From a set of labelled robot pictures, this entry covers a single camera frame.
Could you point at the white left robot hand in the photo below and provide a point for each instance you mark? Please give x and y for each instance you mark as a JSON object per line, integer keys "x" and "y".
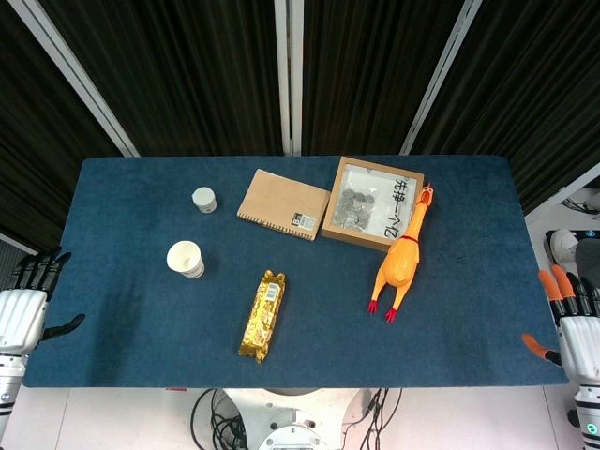
{"x": 21, "y": 314}

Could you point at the white orange-tipped right robot hand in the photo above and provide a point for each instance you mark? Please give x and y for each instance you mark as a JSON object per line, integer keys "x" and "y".
{"x": 579, "y": 337}

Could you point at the white paper cup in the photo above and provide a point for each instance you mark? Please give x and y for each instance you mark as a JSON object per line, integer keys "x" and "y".
{"x": 185, "y": 260}

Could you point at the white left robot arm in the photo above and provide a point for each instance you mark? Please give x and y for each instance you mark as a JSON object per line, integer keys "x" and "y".
{"x": 8, "y": 384}

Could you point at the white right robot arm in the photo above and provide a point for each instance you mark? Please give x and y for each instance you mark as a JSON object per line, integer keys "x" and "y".
{"x": 588, "y": 417}

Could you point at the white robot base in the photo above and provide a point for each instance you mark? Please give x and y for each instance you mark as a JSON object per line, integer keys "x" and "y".
{"x": 290, "y": 417}

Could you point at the white sneaker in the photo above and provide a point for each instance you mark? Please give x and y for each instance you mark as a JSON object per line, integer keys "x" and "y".
{"x": 562, "y": 244}

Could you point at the yellow rubber chicken toy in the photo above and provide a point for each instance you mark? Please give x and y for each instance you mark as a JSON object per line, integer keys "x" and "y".
{"x": 398, "y": 267}

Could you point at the small white plastic jar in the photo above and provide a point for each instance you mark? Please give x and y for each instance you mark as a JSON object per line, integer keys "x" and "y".
{"x": 204, "y": 199}

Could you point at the gold foil snack package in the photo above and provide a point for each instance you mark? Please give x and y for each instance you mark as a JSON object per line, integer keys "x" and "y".
{"x": 262, "y": 319}

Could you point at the blue felt table mat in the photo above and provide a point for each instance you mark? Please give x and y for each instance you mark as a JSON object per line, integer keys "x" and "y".
{"x": 328, "y": 337}

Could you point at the bag of silver coins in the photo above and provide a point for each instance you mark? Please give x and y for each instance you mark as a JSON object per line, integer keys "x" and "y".
{"x": 354, "y": 208}

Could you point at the wooden glass-top display box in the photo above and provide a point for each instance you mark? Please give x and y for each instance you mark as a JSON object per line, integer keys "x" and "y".
{"x": 330, "y": 229}

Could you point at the kraft spiral notebook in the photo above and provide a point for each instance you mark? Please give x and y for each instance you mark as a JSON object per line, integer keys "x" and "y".
{"x": 281, "y": 201}

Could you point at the black curtain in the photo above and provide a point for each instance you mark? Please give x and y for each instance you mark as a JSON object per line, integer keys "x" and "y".
{"x": 197, "y": 70}

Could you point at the white frame post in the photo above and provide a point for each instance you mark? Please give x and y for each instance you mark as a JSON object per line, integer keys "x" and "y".
{"x": 79, "y": 79}
{"x": 289, "y": 75}
{"x": 562, "y": 190}
{"x": 440, "y": 75}

